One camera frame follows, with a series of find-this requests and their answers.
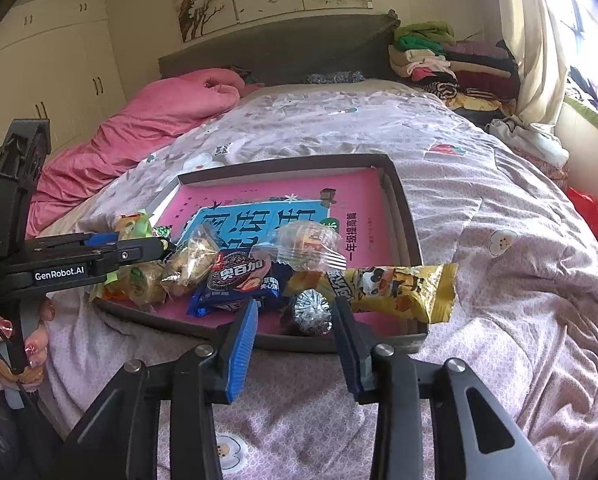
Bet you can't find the cream curtain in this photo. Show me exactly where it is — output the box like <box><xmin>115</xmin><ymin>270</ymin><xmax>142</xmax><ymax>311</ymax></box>
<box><xmin>494</xmin><ymin>0</ymin><xmax>572</xmax><ymax>128</ymax></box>

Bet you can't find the orange long cracker packet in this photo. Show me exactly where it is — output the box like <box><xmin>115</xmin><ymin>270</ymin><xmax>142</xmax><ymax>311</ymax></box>
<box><xmin>90</xmin><ymin>272</ymin><xmax>130</xmax><ymax>302</ymax></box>

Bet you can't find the red plastic bag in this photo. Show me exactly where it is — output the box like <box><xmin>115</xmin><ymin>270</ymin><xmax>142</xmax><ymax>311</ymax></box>
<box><xmin>566</xmin><ymin>187</ymin><xmax>598</xmax><ymax>238</ymax></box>

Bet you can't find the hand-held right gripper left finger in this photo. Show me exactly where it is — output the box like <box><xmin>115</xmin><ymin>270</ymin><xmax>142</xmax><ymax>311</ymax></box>
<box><xmin>49</xmin><ymin>300</ymin><xmax>260</xmax><ymax>480</ymax></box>

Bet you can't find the yellow-green clear pastry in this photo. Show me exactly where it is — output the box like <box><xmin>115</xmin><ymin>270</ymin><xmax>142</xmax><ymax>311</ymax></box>
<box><xmin>114</xmin><ymin>211</ymin><xmax>155</xmax><ymax>241</ymax></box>

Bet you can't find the silver foil ball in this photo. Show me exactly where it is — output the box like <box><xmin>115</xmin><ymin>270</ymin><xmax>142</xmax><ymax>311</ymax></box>
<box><xmin>290</xmin><ymin>289</ymin><xmax>334</xmax><ymax>335</ymax></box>

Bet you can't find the clear green-print pastry packet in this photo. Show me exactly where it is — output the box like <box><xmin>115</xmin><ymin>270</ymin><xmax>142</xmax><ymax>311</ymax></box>
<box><xmin>161</xmin><ymin>225</ymin><xmax>221</xmax><ymax>297</ymax></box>

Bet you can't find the dark patterned cloth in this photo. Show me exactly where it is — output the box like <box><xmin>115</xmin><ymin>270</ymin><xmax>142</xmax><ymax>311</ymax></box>
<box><xmin>306</xmin><ymin>71</ymin><xmax>365</xmax><ymax>85</ymax></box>

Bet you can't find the window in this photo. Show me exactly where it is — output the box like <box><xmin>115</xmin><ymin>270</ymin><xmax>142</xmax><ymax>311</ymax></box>
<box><xmin>539</xmin><ymin>0</ymin><xmax>598</xmax><ymax>111</ymax></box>

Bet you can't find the pink duvet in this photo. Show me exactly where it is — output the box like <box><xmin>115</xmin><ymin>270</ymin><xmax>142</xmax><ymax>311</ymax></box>
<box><xmin>26</xmin><ymin>69</ymin><xmax>265</xmax><ymax>238</ymax></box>

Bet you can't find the dark shallow cardboard box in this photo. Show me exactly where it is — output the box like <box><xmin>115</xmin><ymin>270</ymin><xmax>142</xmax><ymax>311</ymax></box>
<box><xmin>91</xmin><ymin>152</ymin><xmax>430</xmax><ymax>355</ymax></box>

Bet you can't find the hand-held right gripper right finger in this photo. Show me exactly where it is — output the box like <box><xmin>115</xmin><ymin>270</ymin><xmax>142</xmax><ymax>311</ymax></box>
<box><xmin>331</xmin><ymin>297</ymin><xmax>555</xmax><ymax>480</ymax></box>

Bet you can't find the dark grey headboard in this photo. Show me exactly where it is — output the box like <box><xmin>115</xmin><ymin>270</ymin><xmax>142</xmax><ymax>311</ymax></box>
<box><xmin>158</xmin><ymin>10</ymin><xmax>402</xmax><ymax>93</ymax></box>

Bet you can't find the pink and blue book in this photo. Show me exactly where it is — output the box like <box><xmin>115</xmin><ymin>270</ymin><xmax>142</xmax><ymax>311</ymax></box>
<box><xmin>154</xmin><ymin>167</ymin><xmax>410</xmax><ymax>336</ymax></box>

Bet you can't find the blue cookie packet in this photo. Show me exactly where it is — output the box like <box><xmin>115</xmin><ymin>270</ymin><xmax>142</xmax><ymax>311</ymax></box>
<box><xmin>186</xmin><ymin>247</ymin><xmax>295</xmax><ymax>318</ymax></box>

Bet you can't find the small green-label round cake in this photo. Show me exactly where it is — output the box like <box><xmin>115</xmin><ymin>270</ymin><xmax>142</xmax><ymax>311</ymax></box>
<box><xmin>124</xmin><ymin>262</ymin><xmax>167</xmax><ymax>308</ymax></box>

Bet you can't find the green windowsill mat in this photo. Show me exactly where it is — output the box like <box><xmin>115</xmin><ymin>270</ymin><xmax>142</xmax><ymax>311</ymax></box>
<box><xmin>564</xmin><ymin>95</ymin><xmax>598</xmax><ymax>136</ymax></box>

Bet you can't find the clothes heap on windowsill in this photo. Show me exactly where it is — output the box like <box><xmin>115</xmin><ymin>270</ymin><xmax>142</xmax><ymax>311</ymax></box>
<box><xmin>566</xmin><ymin>65</ymin><xmax>598</xmax><ymax>121</ymax></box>

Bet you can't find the pile of folded clothes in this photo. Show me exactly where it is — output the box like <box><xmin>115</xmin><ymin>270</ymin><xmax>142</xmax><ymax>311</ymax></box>
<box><xmin>388</xmin><ymin>21</ymin><xmax>522</xmax><ymax>121</ymax></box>

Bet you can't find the cream wardrobe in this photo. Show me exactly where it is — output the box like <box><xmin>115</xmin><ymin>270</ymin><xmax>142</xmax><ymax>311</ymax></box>
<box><xmin>0</xmin><ymin>0</ymin><xmax>130</xmax><ymax>176</ymax></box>

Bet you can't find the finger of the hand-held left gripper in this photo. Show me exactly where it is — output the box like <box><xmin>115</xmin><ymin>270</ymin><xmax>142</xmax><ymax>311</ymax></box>
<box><xmin>84</xmin><ymin>232</ymin><xmax>124</xmax><ymax>248</ymax></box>
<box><xmin>101</xmin><ymin>237</ymin><xmax>177</xmax><ymax>277</ymax></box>

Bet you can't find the white crumpled cloth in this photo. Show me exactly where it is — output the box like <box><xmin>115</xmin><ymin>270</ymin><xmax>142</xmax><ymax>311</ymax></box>
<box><xmin>486</xmin><ymin>117</ymin><xmax>570</xmax><ymax>168</ymax></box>

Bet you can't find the yellow cartoon snack packet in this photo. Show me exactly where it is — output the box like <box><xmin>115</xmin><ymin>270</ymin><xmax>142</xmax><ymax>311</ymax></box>
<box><xmin>284</xmin><ymin>262</ymin><xmax>459</xmax><ymax>326</ymax></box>

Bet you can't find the clear round cake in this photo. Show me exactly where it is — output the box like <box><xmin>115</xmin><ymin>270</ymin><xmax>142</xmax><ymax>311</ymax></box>
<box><xmin>274</xmin><ymin>222</ymin><xmax>347</xmax><ymax>272</ymax></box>

